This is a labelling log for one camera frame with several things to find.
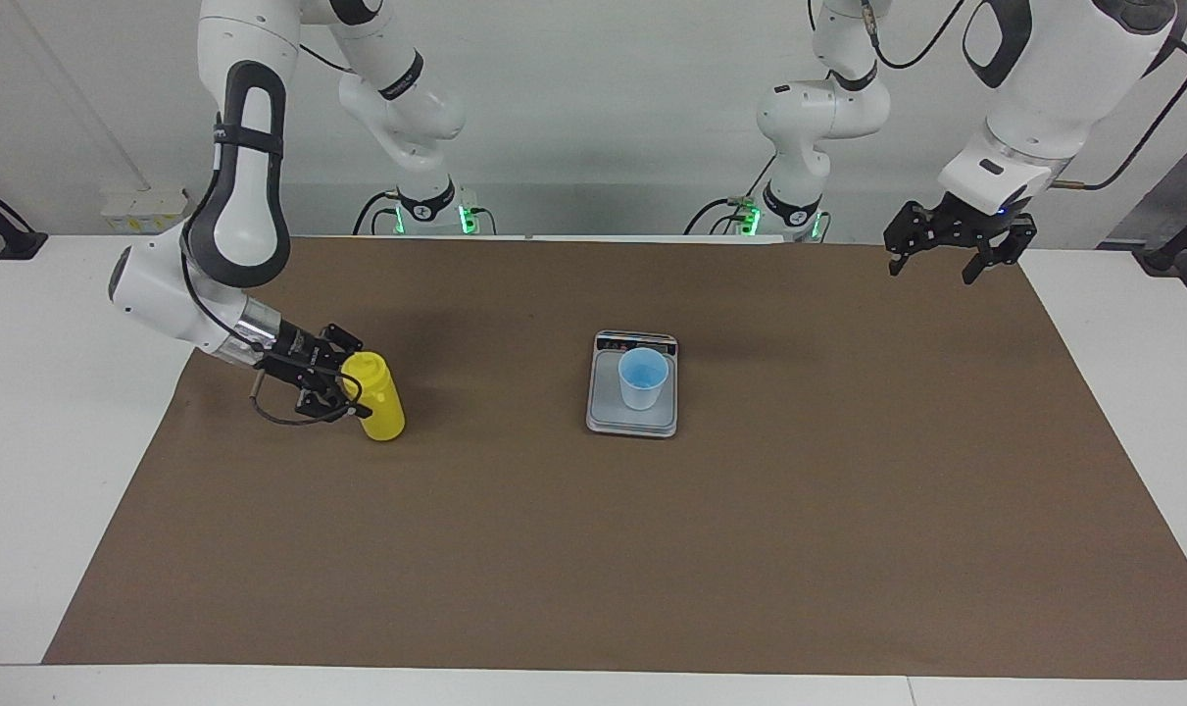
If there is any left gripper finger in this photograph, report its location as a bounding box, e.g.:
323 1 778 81
962 216 1038 286
883 200 937 278

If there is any yellow seasoning bottle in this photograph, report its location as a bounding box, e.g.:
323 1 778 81
341 351 407 442

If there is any light blue plastic cup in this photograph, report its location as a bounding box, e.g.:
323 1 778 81
618 347 670 411

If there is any silver digital kitchen scale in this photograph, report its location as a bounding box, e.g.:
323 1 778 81
585 330 679 439

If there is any black stand foot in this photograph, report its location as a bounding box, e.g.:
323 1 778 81
0 175 48 262
1137 196 1187 276

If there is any brown table mat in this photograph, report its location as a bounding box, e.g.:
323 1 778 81
42 235 1187 680

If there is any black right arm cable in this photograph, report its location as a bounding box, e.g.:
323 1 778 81
181 39 364 428

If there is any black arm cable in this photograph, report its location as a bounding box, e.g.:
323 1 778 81
181 39 364 428
809 0 1187 192

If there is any black right base cable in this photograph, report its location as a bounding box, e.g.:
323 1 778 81
353 191 400 236

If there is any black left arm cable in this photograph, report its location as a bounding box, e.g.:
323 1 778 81
809 0 1187 192

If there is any white wall socket box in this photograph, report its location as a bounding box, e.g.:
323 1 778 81
101 186 198 234

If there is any black left base cable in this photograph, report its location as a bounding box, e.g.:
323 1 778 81
683 152 776 236

